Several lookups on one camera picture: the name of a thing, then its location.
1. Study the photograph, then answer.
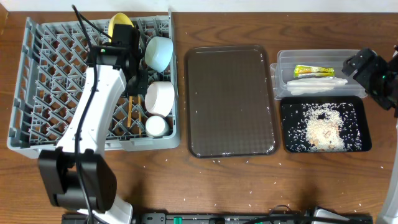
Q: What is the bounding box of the pink bowl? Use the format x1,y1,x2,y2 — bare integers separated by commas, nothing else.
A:
145,82,175,117

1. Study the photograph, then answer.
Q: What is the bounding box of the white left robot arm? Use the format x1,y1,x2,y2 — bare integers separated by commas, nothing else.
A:
38,24,148,223

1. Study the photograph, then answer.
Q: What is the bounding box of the grey dishwasher rack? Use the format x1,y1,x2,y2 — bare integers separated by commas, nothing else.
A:
7,19,180,159

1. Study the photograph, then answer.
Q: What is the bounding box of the white napkin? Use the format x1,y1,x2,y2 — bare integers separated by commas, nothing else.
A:
287,77,348,95

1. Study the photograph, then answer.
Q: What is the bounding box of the rice food waste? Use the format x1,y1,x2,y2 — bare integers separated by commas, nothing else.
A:
281,103,362,152

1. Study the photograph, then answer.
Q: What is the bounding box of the black waste tray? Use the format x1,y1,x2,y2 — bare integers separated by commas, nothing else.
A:
280,96,372,152

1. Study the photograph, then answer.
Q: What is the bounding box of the white cup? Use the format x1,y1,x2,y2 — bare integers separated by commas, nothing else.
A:
146,116,170,138

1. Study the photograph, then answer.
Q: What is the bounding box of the dark brown serving tray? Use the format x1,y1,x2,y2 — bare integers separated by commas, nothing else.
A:
184,45,280,159

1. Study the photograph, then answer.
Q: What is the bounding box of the wooden chopstick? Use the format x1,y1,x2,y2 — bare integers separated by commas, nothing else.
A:
127,96,133,128
137,95,142,137

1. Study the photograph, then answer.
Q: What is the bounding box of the clear plastic bin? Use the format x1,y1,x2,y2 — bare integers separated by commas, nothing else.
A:
270,49,367,100

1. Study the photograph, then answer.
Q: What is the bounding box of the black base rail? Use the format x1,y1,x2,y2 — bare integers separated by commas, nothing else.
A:
61,205,374,224

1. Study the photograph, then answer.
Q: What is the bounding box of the yellow plate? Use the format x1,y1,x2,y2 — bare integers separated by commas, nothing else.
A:
108,12,134,42

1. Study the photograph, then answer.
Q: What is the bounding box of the green snack wrapper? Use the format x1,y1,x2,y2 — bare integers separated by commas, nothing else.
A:
294,65,335,78

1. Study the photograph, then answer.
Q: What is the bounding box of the light blue bowl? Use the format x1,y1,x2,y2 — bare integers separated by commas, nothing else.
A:
144,36,174,72

